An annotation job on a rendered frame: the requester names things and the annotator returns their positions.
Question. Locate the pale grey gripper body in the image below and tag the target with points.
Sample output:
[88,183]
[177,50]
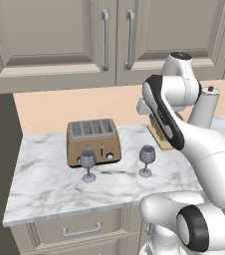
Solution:
[142,107]

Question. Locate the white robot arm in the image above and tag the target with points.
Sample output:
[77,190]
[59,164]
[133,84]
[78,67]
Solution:
[210,156]

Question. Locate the clear grey wine glass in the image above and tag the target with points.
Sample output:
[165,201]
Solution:
[147,155]
[88,159]

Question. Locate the tan wooden knife block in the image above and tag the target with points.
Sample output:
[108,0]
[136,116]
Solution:
[157,134]

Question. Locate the tan four-slot toaster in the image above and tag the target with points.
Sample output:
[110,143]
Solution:
[94,146]

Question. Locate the white paper towel roll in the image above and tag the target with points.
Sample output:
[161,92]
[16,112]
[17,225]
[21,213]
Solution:
[204,109]

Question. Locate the beige drawer front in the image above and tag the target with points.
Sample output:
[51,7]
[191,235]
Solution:
[84,220]

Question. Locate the dark grey tall cabinet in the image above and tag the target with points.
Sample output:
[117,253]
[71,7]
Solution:
[0,172]

